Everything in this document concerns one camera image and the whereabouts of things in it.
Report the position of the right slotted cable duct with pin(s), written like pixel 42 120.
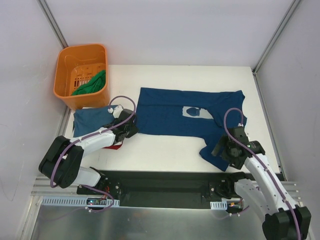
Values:
pixel 219 205

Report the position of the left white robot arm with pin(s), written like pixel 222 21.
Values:
pixel 62 161

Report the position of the folded red t shirt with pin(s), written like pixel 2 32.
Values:
pixel 113 148

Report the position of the orange plastic basket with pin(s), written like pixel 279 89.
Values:
pixel 76 66

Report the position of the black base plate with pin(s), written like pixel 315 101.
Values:
pixel 178 190

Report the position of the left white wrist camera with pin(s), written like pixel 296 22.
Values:
pixel 116 111

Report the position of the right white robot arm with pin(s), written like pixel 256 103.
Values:
pixel 281 216

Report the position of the left slotted cable duct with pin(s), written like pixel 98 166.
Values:
pixel 68 201

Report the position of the slotted cable duct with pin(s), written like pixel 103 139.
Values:
pixel 68 201
pixel 219 205

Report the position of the dark blue t shirt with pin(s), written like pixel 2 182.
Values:
pixel 190 114

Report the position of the green t shirt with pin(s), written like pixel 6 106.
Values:
pixel 96 83

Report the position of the folded light blue t shirt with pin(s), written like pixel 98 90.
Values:
pixel 89 120

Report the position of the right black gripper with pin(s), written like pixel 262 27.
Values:
pixel 222 148

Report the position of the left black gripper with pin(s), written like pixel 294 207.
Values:
pixel 131 128

